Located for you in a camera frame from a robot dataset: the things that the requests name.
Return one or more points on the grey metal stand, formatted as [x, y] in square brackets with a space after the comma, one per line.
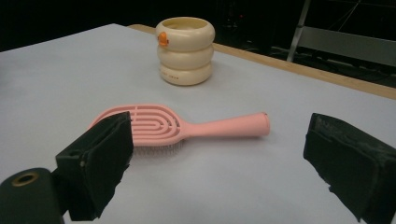
[342, 43]

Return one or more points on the cream ringed cup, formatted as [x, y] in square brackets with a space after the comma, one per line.
[185, 54]

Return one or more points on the white table mat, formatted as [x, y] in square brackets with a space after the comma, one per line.
[218, 180]

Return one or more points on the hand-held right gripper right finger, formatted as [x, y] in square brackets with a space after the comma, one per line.
[355, 165]

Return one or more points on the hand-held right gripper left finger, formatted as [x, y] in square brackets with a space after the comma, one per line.
[96, 161]

